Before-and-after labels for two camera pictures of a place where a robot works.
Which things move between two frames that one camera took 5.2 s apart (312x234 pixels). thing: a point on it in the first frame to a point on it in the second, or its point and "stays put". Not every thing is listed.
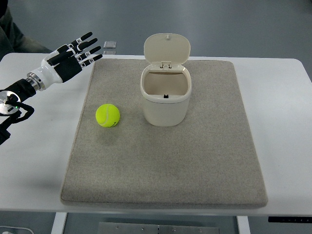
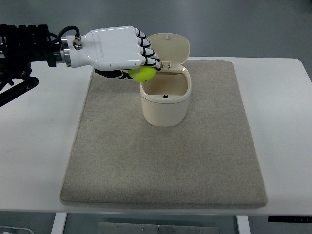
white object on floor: x=17 y=227 stays put
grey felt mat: x=209 y=161 stays put
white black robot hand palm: x=48 y=73 to x=111 y=50
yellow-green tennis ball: x=107 y=115 to x=143 y=73
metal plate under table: x=111 y=227 stays put
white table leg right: x=243 y=224 stays put
